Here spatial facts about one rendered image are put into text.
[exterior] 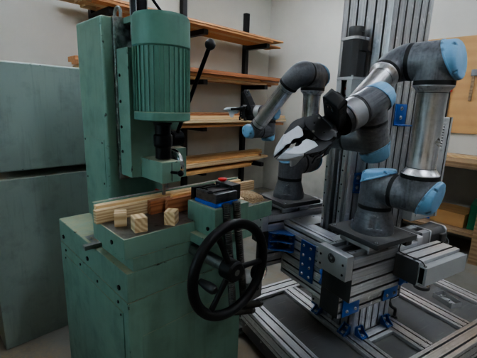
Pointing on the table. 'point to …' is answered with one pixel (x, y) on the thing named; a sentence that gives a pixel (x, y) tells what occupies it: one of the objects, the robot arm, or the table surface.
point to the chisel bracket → (160, 170)
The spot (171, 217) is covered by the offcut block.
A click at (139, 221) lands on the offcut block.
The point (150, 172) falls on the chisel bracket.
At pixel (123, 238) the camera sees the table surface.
